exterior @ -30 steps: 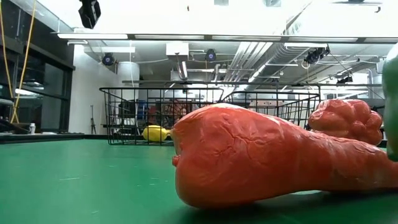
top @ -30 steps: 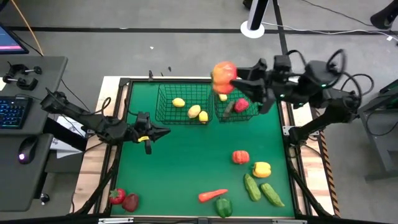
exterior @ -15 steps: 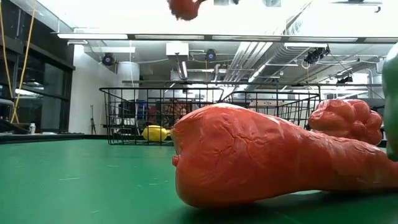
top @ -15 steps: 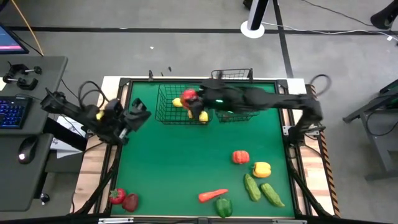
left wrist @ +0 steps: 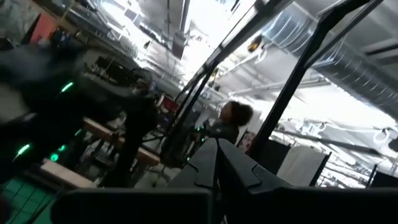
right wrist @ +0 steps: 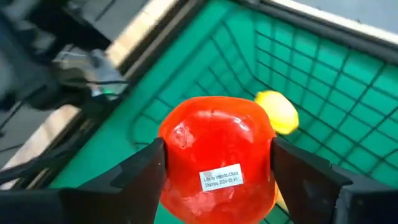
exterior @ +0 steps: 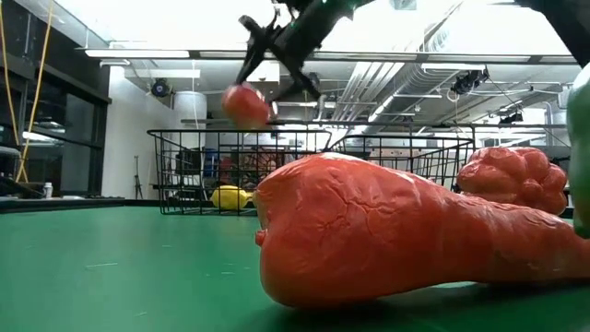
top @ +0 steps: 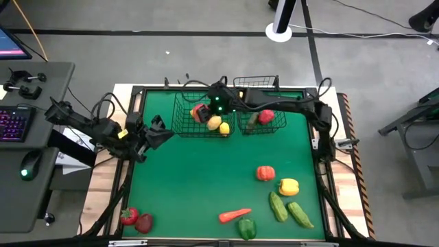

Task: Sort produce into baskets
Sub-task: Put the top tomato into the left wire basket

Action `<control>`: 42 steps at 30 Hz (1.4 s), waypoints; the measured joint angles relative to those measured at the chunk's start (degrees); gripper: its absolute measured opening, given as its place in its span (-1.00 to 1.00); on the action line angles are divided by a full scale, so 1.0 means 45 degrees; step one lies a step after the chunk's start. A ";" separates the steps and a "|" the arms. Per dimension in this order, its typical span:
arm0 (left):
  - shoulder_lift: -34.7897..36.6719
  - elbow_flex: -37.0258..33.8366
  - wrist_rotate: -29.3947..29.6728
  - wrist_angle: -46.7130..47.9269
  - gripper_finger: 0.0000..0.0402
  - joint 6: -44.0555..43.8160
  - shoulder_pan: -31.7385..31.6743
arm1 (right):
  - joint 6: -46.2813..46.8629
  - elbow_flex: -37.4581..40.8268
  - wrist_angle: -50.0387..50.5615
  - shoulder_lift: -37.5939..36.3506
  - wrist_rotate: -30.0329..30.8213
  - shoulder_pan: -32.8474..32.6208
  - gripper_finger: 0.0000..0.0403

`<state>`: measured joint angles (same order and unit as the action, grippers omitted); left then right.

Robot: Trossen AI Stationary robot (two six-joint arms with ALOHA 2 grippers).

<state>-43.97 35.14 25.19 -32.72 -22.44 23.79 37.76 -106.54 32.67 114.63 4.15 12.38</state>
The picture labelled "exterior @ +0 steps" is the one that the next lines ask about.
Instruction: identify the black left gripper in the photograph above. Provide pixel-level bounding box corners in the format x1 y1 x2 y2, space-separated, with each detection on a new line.
235 15 334 102

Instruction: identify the red orange round fruit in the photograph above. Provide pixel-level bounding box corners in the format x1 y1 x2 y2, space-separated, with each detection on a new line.
220 82 273 130

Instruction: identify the yellow lemon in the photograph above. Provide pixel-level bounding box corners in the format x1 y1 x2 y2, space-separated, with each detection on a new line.
210 184 255 211

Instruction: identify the orange carrot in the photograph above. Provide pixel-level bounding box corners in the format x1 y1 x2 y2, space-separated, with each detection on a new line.
252 151 590 309

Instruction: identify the red bell pepper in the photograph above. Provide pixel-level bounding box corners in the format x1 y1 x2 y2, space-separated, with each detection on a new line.
455 146 569 217

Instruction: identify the white ceiling box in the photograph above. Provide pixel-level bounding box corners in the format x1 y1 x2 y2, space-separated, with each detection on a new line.
246 62 281 84

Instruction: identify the white cylindrical column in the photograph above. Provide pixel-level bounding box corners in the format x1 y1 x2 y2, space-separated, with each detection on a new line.
173 90 208 153

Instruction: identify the black round ceiling device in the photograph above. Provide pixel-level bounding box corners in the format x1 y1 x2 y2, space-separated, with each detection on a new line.
150 77 172 99

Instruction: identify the black tripod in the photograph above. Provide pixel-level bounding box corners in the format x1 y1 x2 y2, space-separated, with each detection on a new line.
132 155 144 200

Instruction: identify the black ceiling projector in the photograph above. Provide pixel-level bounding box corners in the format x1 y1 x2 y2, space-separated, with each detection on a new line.
450 68 490 96

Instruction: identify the green table mat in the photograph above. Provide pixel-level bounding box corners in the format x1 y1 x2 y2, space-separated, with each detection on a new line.
0 205 590 332

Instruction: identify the black wire basket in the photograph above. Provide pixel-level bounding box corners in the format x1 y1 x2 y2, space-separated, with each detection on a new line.
324 134 476 195
146 127 334 217

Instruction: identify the grey ceiling ventilation duct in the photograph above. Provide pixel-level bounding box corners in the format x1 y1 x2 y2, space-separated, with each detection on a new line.
331 27 466 124

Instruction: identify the yellow hanging cable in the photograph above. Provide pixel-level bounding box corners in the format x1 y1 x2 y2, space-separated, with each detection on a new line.
0 0 53 184

